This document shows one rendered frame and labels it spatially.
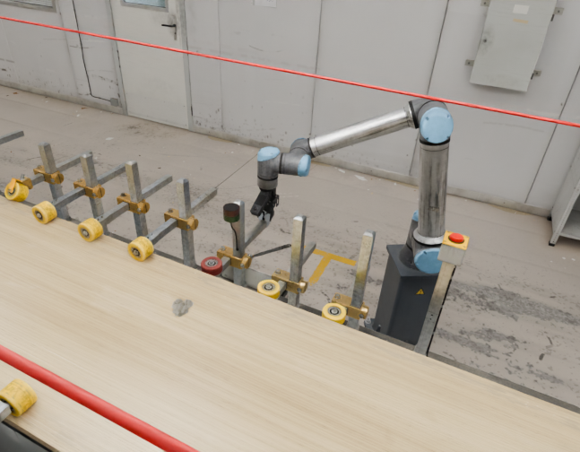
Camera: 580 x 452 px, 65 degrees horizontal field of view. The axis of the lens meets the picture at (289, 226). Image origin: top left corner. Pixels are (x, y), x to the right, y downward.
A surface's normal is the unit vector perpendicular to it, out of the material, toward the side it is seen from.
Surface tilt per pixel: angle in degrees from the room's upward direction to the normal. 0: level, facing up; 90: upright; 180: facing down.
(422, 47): 90
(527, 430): 0
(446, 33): 90
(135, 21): 90
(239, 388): 0
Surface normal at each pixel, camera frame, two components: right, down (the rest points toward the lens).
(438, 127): -0.14, 0.43
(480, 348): 0.05, -0.83
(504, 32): -0.41, 0.50
